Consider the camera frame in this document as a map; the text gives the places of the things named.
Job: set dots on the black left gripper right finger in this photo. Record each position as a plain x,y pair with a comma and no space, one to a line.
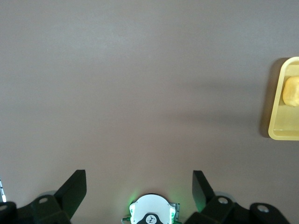
205,198

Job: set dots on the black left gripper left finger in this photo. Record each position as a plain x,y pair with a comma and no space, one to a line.
70,198

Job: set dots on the tan potato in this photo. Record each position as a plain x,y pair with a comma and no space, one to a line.
292,91

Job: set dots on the yellow plastic tray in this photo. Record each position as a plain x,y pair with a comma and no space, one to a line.
278,126

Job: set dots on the white perforated edge strip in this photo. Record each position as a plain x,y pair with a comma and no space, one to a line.
2,190

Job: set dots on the brown table mat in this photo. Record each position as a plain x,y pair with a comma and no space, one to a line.
140,70

